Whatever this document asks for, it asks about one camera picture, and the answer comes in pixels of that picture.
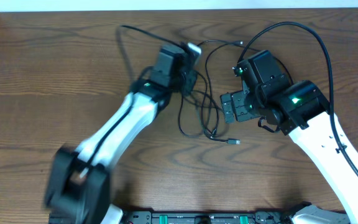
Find black USB cable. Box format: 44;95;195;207
177;39;293;146

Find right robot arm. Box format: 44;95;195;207
221;50;358;223

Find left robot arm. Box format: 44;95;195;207
44;43;201;224

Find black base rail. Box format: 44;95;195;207
48;202;347;224

